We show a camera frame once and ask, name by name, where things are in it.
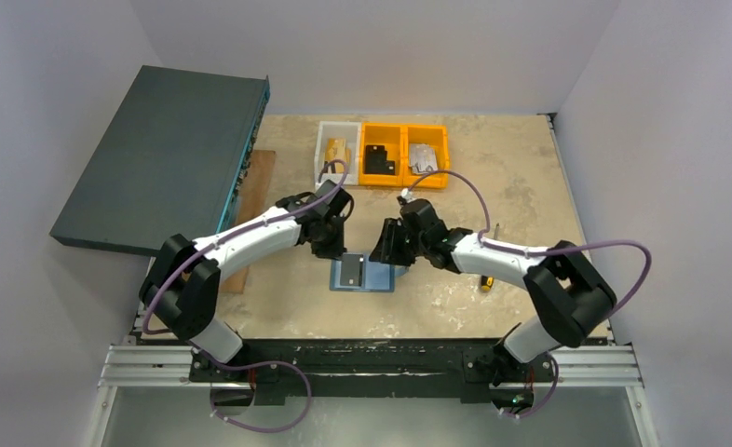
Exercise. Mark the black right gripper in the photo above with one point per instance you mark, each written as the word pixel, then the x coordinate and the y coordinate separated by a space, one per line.
pixel 394 240

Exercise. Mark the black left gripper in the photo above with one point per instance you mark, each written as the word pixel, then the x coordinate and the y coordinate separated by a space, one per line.
pixel 328 241

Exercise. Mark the black credit card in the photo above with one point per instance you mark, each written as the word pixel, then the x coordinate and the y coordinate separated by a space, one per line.
pixel 351 270

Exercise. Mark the teal card holder wallet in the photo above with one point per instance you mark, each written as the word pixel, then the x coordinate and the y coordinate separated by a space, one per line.
pixel 377 277

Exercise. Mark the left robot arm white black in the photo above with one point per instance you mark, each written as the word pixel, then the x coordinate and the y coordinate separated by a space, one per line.
pixel 182 285

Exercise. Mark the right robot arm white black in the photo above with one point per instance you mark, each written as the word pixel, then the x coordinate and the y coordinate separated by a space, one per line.
pixel 569 296

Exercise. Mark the black cards in yellow bin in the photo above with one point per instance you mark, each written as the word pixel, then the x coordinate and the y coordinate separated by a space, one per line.
pixel 376 161

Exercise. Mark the gold cards in white bin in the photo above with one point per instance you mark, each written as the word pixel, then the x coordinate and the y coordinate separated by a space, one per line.
pixel 337 155

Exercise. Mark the silver cards in yellow bin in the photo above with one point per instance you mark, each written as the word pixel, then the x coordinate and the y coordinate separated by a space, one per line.
pixel 422 158

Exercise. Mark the wooden board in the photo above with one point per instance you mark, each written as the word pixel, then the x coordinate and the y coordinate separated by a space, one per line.
pixel 251 200

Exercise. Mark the yellow bin middle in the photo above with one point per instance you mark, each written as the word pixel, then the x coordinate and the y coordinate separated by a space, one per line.
pixel 389 135

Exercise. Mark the yellow bin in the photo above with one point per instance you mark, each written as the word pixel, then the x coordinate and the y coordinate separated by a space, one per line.
pixel 389 135
pixel 435 135

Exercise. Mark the white plastic bin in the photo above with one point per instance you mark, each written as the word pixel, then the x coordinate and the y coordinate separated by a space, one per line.
pixel 332 129

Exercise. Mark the yellow bin right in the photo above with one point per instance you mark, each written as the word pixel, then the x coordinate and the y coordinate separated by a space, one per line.
pixel 435 135

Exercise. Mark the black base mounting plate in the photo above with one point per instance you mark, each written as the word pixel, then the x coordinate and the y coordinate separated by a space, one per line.
pixel 467 369

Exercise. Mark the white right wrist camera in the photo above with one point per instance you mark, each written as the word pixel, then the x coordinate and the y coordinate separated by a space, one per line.
pixel 405 196

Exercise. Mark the yellow handled screwdriver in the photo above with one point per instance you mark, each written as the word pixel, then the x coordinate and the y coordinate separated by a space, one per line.
pixel 487 283

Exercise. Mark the dark grey network switch box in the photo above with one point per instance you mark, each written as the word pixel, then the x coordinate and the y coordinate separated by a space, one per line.
pixel 170 162

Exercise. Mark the aluminium frame rail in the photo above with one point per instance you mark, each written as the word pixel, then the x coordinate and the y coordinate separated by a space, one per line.
pixel 146 396

